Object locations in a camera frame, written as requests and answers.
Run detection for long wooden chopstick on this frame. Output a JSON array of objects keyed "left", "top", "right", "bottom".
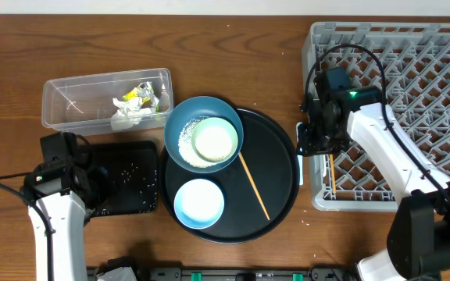
[{"left": 329, "top": 154, "right": 337, "bottom": 194}]

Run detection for white napkin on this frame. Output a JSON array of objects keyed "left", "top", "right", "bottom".
[{"left": 110, "top": 97, "right": 157, "bottom": 131}]

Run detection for yellow green snack wrapper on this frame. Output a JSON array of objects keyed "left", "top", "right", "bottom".
[{"left": 122, "top": 81, "right": 159, "bottom": 112}]

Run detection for light green bowl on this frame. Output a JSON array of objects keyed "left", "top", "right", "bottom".
[{"left": 191, "top": 117, "right": 239, "bottom": 163}]

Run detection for dark blue plate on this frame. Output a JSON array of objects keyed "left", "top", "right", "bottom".
[{"left": 164, "top": 96, "right": 244, "bottom": 173}]

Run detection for light blue saucer plate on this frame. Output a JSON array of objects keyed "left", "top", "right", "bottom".
[{"left": 173, "top": 179, "right": 225, "bottom": 229}]

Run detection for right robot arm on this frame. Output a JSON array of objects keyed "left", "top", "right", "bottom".
[{"left": 297, "top": 67, "right": 450, "bottom": 280}]

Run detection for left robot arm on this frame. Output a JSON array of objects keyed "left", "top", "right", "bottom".
[{"left": 21, "top": 133, "right": 91, "bottom": 280}]

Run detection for clear plastic waste bin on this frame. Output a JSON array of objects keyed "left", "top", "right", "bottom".
[{"left": 41, "top": 68, "right": 173, "bottom": 136}]

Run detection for grey plastic dishwasher rack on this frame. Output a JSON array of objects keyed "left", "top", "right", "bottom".
[{"left": 302, "top": 22, "right": 450, "bottom": 212}]

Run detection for round black serving tray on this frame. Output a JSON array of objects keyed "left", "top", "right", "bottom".
[{"left": 158, "top": 108, "right": 299, "bottom": 244}]

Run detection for black rectangular tray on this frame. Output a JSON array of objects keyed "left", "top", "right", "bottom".
[{"left": 87, "top": 140, "right": 159, "bottom": 217}]

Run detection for short wooden chopstick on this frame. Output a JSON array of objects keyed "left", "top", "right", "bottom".
[{"left": 238, "top": 152, "right": 270, "bottom": 221}]

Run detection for white rice grains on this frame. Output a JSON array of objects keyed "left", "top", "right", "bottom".
[{"left": 178, "top": 116, "right": 214, "bottom": 168}]

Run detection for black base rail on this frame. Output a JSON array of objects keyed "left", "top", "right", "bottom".
[{"left": 87, "top": 257, "right": 357, "bottom": 281}]

